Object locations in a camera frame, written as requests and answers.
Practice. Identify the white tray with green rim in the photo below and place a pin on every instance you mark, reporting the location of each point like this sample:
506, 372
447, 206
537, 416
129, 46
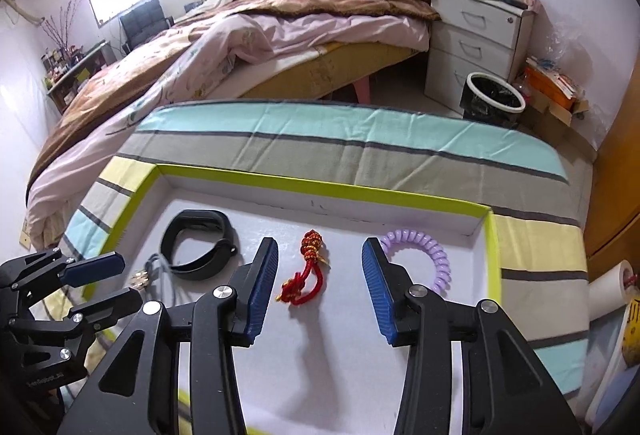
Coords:
320, 365

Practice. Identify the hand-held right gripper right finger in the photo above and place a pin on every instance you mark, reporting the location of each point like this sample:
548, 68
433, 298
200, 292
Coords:
377, 300

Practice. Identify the leaning printed board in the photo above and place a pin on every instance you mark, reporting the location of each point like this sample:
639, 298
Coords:
620, 365

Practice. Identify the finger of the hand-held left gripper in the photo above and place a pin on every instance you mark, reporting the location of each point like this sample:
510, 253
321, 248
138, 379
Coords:
95, 267
110, 307

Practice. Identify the dried branches in vase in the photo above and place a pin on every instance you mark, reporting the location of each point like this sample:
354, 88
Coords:
60, 27

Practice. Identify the pink duvet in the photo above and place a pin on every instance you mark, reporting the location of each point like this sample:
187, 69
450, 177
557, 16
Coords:
200, 60

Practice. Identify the black office chair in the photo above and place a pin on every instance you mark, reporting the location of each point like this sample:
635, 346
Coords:
142, 17

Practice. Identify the white paper roll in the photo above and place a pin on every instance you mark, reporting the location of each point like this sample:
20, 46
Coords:
607, 290

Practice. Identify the cardboard box with orange items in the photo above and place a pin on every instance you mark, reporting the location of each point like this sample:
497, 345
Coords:
550, 90

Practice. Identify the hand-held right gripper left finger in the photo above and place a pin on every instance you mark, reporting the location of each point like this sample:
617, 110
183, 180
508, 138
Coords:
262, 295

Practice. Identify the cluttered desk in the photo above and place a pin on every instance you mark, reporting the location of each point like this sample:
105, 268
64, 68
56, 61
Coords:
85, 65

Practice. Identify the wooden door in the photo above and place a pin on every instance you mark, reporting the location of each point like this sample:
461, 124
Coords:
620, 190

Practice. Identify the white drawer nightstand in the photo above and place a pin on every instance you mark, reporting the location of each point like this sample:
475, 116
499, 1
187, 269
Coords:
480, 45

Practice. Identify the trash bin with black liner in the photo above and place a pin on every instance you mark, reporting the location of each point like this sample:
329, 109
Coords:
475, 107

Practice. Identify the brown fuzzy blanket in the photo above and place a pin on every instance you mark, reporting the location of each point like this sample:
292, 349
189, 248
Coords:
320, 0

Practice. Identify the wall socket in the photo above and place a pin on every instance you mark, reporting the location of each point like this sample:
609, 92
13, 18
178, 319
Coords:
25, 235

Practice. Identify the black smart band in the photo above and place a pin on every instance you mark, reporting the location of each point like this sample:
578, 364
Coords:
197, 217

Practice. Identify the wall pipe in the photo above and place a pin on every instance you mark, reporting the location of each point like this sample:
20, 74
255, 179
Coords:
22, 10

